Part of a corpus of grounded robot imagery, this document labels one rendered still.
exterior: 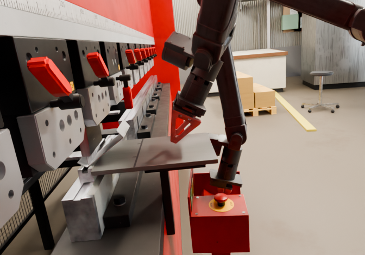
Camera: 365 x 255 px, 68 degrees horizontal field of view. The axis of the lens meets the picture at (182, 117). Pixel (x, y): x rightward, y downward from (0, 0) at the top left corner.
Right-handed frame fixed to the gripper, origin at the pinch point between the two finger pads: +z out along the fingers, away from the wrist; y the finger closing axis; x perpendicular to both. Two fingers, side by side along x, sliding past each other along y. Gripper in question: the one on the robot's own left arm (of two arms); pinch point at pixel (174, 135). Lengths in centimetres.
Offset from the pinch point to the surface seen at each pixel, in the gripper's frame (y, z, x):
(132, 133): -43.1, 19.4, -10.1
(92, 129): 0.7, 6.1, -17.7
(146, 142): -6.5, 6.6, -5.0
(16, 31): 28.2, -12.5, -24.3
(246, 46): -787, -105, 186
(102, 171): 8.4, 10.6, -11.5
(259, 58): -547, -69, 168
